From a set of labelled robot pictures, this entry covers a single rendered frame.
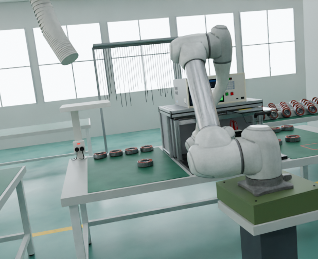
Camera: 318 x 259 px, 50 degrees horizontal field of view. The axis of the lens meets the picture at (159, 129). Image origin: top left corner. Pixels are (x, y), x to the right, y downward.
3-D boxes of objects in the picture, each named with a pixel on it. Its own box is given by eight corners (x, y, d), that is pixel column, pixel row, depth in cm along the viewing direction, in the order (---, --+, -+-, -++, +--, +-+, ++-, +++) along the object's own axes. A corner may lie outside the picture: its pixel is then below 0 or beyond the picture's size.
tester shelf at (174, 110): (263, 105, 248) (262, 99, 247) (171, 117, 235) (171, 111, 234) (236, 102, 291) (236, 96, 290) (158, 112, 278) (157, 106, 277)
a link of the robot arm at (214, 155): (246, 167, 139) (192, 175, 138) (239, 180, 153) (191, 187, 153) (207, 24, 173) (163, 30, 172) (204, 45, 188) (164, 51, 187)
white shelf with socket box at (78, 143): (118, 161, 263) (110, 102, 256) (68, 169, 256) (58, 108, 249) (114, 152, 297) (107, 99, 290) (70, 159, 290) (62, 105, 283)
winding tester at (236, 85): (246, 100, 248) (245, 72, 244) (188, 108, 240) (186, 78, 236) (225, 98, 286) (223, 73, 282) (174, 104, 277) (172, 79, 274)
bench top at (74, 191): (395, 150, 233) (395, 143, 232) (61, 207, 192) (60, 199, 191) (304, 129, 331) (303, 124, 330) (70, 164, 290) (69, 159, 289)
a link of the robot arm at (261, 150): (288, 176, 144) (284, 125, 140) (246, 183, 143) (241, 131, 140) (274, 166, 160) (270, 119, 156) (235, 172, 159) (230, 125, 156)
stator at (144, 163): (156, 163, 244) (155, 158, 244) (148, 168, 235) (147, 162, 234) (142, 163, 250) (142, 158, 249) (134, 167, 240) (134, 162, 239)
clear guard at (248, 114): (280, 118, 224) (280, 109, 223) (246, 123, 219) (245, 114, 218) (256, 113, 255) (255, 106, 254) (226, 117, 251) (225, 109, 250)
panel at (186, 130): (254, 143, 267) (251, 104, 262) (172, 155, 255) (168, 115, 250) (253, 142, 268) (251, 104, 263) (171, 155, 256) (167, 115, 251)
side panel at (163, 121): (174, 157, 257) (170, 114, 251) (170, 158, 256) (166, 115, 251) (165, 150, 284) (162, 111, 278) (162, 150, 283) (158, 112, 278)
